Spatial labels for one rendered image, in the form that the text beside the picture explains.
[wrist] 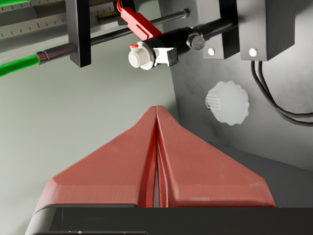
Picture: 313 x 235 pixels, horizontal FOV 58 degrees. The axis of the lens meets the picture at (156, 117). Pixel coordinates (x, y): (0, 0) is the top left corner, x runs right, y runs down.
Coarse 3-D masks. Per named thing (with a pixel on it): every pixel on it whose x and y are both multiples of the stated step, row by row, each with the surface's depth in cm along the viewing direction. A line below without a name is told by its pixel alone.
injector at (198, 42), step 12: (204, 24) 32; (216, 24) 33; (228, 24) 35; (156, 36) 28; (168, 36) 28; (180, 36) 29; (192, 36) 29; (204, 36) 32; (180, 48) 29; (192, 48) 30
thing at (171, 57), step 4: (172, 48) 25; (168, 52) 24; (172, 52) 24; (168, 56) 24; (172, 56) 25; (176, 56) 25; (168, 60) 24; (172, 60) 25; (176, 60) 25; (168, 64) 25; (172, 64) 25
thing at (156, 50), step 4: (152, 48) 27; (156, 48) 26; (160, 48) 26; (164, 48) 25; (168, 48) 25; (176, 48) 25; (156, 52) 26; (160, 52) 26; (164, 52) 26; (176, 52) 25; (156, 56) 27; (160, 56) 26; (164, 56) 26; (156, 60) 27; (160, 60) 26; (164, 60) 26; (156, 64) 27
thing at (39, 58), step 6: (36, 54) 40; (42, 54) 40; (18, 60) 38; (24, 60) 38; (30, 60) 39; (36, 60) 40; (42, 60) 40; (0, 66) 37; (6, 66) 37; (12, 66) 37; (18, 66) 38; (24, 66) 39; (30, 66) 40; (0, 72) 37; (6, 72) 37; (12, 72) 38
